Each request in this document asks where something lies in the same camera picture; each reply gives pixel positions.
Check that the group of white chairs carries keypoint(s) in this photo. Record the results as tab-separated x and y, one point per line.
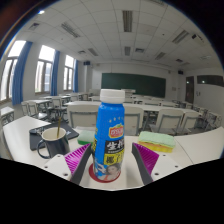
168	120

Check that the group of ceiling lights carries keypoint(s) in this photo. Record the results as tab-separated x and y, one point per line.
127	20

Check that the dark brown door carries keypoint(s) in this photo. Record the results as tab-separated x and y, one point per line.
189	90

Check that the large bright window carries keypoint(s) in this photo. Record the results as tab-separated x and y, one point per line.
44	70
10	71
68	73

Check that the flat round red coaster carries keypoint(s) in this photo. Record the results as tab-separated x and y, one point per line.
91	173

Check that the wooden stir stick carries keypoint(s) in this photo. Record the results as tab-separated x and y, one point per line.
59	125

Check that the blue white-capped drink bottle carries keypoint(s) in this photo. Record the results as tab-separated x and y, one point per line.
110	116

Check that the dark blue mug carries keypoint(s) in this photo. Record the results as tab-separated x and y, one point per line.
58	146

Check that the ceiling projector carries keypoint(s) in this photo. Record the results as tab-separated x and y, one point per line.
197	38

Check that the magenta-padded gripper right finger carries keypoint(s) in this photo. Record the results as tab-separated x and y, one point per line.
146	158

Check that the black wall speaker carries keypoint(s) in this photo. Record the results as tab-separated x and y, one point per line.
86	62
180	71

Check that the dark interior wall window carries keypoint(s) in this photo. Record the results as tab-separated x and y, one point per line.
210	80

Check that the green and yellow sponge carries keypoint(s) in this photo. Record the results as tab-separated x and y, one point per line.
156	139

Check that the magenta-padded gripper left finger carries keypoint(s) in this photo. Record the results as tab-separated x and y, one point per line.
78	160

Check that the green chalkboard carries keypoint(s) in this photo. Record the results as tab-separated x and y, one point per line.
140	85

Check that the blue curtain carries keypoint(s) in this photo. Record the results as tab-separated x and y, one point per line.
20	73
55	73
76	76

